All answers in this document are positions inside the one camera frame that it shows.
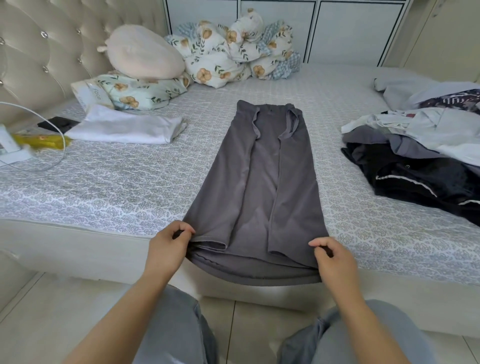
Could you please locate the person's left hand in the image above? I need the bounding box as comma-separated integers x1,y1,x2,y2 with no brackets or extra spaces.
141,219,197,283

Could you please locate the person's right hand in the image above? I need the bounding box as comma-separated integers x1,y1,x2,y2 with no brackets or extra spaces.
307,236,362,298

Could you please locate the bed with grey patterned sheet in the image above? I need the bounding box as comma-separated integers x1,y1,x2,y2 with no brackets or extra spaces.
0,63,480,340

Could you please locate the white garment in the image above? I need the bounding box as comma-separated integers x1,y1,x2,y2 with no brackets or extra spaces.
65,102,189,146

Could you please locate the white printed t-shirt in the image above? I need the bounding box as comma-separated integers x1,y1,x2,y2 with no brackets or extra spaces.
340,106,480,168

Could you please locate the light blue hooded jacket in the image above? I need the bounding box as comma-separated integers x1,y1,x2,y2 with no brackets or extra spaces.
372,74,480,114

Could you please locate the dark purple patterned garment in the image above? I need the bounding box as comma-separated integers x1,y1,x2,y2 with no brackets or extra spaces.
418,88,480,116

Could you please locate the person's right forearm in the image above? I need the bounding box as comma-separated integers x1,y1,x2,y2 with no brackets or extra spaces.
328,287,411,364

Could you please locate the person's left forearm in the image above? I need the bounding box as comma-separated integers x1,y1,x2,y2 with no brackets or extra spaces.
63,268,178,364

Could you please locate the floral pillow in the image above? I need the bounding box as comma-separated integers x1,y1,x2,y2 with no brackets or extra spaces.
93,70,193,112

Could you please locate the black phone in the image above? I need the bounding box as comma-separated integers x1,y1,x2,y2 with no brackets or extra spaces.
36,115,81,135

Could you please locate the yellow packet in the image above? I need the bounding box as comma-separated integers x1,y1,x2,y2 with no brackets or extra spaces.
10,131,73,152

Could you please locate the white packet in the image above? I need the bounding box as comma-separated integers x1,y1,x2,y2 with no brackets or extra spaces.
69,78,114,114

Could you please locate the white power strip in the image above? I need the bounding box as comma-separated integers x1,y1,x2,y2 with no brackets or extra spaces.
0,142,36,167

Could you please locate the pink plush pillow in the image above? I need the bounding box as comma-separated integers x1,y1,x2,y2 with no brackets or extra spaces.
96,24,188,81

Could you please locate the floral bunched quilt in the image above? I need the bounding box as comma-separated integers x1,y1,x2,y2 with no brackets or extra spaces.
258,21,302,81

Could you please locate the beige tufted headboard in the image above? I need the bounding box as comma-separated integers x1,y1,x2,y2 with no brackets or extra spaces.
0,0,171,129

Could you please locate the white wardrobe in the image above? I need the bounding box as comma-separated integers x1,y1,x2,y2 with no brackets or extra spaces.
164,0,414,69

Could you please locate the white door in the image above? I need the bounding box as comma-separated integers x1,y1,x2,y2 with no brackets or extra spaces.
400,0,480,84

